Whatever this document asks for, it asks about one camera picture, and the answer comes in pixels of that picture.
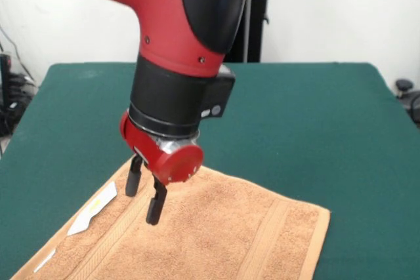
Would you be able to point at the black equipment pile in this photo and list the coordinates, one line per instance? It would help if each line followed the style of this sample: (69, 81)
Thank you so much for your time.
(14, 109)

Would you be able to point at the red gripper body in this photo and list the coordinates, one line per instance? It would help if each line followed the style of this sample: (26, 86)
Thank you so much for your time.
(157, 155)

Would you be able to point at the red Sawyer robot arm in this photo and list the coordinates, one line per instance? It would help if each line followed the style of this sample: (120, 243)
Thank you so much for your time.
(180, 31)

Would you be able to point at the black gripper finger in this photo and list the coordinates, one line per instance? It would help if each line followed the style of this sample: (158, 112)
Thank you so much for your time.
(156, 204)
(133, 178)

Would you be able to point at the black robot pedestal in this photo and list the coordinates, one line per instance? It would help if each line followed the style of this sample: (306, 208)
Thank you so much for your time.
(256, 14)

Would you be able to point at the dark green table cloth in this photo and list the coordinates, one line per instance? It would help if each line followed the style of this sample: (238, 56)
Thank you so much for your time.
(328, 129)

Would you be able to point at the black upright device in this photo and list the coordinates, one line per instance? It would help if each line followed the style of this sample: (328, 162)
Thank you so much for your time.
(6, 76)

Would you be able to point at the orange terry towel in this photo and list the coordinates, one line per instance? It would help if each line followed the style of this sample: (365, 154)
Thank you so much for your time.
(213, 227)

